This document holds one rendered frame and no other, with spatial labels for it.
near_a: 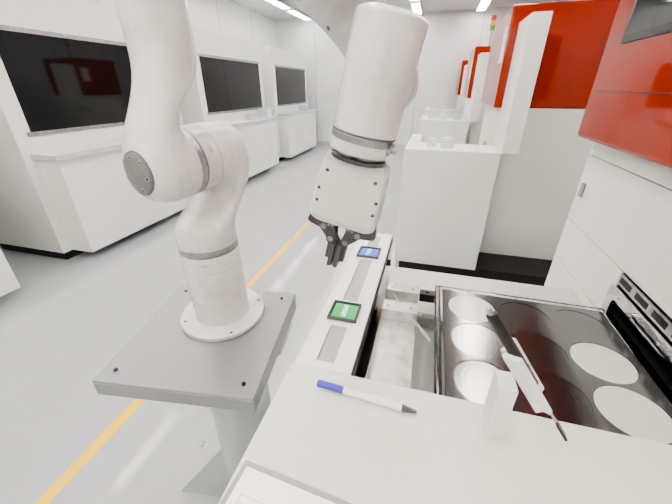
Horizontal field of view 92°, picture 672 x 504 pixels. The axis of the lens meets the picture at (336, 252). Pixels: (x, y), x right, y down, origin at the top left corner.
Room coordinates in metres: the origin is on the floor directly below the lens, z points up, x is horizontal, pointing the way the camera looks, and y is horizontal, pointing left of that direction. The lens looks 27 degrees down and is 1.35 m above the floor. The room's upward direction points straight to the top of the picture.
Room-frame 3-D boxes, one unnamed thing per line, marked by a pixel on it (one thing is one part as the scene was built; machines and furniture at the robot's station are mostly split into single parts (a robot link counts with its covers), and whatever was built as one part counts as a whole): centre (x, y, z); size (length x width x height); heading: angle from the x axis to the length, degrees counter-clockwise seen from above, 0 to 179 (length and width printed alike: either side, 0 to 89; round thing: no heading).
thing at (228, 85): (5.53, 1.78, 1.00); 1.80 x 1.08 x 2.00; 164
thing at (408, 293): (0.67, -0.16, 0.89); 0.08 x 0.03 x 0.03; 74
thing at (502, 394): (0.26, -0.21, 1.03); 0.06 x 0.04 x 0.13; 74
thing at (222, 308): (0.62, 0.27, 0.96); 0.19 x 0.19 x 0.18
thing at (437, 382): (0.51, -0.21, 0.90); 0.38 x 0.01 x 0.01; 164
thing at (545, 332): (0.47, -0.39, 0.90); 0.34 x 0.34 x 0.01; 74
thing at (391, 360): (0.52, -0.12, 0.87); 0.36 x 0.08 x 0.03; 164
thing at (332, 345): (0.63, -0.05, 0.89); 0.55 x 0.09 x 0.14; 164
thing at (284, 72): (7.65, 1.19, 1.00); 1.80 x 1.08 x 2.00; 164
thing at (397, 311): (0.59, -0.14, 0.89); 0.08 x 0.03 x 0.03; 74
